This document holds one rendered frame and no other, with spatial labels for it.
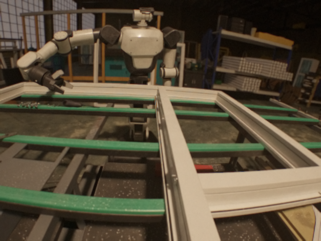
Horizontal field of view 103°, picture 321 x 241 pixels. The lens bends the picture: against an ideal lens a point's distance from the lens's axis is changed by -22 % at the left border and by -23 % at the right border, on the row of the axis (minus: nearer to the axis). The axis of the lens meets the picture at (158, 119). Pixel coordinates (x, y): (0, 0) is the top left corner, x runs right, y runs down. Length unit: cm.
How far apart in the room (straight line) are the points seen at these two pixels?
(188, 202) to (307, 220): 66
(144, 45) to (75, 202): 92
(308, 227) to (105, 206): 75
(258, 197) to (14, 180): 60
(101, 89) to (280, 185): 104
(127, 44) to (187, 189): 90
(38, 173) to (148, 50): 88
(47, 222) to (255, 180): 46
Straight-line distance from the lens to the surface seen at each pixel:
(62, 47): 107
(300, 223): 84
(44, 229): 42
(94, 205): 38
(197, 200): 30
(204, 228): 27
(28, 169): 54
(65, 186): 49
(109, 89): 111
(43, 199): 42
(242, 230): 74
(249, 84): 510
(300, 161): 63
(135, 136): 172
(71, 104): 91
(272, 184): 41
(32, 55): 99
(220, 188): 34
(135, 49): 106
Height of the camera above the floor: 116
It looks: 23 degrees down
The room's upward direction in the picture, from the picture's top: 5 degrees clockwise
